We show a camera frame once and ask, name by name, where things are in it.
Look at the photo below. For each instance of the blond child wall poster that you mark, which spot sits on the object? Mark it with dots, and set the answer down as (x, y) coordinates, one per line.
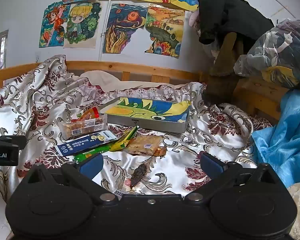
(82, 25)

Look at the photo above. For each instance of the puffed rice cake packet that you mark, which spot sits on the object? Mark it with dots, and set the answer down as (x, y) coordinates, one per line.
(140, 143)

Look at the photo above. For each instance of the green sausage stick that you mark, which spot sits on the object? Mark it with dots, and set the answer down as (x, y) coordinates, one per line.
(81, 156)

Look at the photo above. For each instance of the yellow green snack packet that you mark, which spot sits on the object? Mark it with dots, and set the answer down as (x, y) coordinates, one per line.
(122, 141)

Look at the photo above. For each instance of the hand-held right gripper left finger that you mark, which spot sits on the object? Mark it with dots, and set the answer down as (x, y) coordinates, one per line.
(90, 166)

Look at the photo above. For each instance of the orange snack packet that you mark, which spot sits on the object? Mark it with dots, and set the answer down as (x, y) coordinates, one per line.
(90, 113)

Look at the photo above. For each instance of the pink plush toy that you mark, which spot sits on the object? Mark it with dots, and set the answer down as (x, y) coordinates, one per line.
(193, 18)

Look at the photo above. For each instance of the clear plastic bag of clothes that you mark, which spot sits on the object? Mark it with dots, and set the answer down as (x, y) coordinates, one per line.
(277, 50)

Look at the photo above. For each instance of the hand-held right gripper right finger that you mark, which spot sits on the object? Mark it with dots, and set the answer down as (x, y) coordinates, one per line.
(211, 166)

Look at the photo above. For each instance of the white bed sheet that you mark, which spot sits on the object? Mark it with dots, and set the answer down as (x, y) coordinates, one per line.
(100, 76)

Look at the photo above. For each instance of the black garment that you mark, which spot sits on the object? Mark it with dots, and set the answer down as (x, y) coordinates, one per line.
(230, 10)

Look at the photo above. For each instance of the white wall pipe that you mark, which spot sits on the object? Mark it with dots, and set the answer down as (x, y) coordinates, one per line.
(103, 30)

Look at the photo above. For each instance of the blue snack packet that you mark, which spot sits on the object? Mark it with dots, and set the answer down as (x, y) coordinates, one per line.
(85, 142)

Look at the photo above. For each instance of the golden snack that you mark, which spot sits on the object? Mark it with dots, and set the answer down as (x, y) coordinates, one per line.
(161, 151)

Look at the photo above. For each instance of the dark dried snack packet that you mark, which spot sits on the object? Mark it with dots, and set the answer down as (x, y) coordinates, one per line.
(138, 176)

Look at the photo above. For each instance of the blue shiny cloth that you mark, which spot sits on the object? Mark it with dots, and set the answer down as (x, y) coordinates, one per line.
(290, 135)

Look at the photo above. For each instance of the landscape wall poster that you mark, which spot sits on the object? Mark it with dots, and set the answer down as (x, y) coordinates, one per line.
(165, 30)

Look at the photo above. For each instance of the floral satin blanket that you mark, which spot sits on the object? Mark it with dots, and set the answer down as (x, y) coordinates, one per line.
(177, 160)

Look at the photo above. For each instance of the grey tray with painted lining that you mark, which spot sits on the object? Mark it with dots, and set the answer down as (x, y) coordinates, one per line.
(152, 126)

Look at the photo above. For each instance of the brown trousers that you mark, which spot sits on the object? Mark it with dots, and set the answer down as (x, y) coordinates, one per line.
(222, 75)

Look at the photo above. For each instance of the clear nut brittle packet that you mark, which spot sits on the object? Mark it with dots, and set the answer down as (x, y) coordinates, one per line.
(75, 128)

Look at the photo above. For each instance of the wooden bed frame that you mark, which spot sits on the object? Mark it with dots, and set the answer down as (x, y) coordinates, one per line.
(140, 67)

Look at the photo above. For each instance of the red-haired figure blue wall poster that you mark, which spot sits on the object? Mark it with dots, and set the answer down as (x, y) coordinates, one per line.
(53, 25)

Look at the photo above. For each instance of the swirly sea wall poster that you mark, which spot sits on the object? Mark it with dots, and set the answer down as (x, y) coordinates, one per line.
(125, 27)

